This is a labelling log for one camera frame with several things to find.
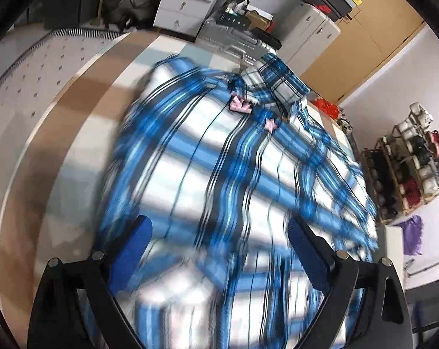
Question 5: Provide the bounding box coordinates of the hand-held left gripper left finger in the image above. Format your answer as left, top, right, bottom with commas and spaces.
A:
28, 215, 154, 349

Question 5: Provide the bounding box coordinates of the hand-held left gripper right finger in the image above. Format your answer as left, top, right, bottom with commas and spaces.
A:
287, 216, 413, 349

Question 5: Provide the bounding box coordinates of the blue plaid shirt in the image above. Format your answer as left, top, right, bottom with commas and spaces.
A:
96, 54, 381, 349

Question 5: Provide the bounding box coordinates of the purple plastic bag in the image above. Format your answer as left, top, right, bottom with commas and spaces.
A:
399, 215, 424, 256

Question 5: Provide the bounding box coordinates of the wooden shoe rack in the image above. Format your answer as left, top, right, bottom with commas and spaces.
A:
361, 102, 439, 225

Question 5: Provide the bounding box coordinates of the orange plastic bag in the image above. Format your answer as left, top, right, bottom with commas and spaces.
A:
311, 98, 342, 119

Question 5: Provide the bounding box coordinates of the brown checkered tablecloth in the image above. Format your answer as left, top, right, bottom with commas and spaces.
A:
0, 32, 382, 349

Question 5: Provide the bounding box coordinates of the white patterned mattress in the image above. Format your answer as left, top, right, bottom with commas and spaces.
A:
0, 28, 123, 175

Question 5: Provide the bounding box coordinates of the white tall cabinet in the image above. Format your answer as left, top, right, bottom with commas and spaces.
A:
278, 3, 342, 75

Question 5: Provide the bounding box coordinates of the wooden door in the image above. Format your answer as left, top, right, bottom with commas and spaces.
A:
299, 0, 426, 104

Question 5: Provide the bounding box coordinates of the silver ribbed suitcase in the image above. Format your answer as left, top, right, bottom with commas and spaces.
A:
197, 13, 279, 69

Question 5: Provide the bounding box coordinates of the brown cardboard box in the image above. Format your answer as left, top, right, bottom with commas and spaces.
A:
246, 10, 273, 32

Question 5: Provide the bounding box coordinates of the black box on suitcase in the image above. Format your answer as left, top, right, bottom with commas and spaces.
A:
219, 12, 251, 30

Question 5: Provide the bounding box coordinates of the dark handbag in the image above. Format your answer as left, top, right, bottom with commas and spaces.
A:
107, 0, 169, 30

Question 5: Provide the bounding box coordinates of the black shoe box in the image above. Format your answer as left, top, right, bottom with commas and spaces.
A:
302, 0, 353, 19

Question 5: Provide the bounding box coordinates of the white drawer cabinet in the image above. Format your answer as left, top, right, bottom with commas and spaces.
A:
153, 0, 237, 39

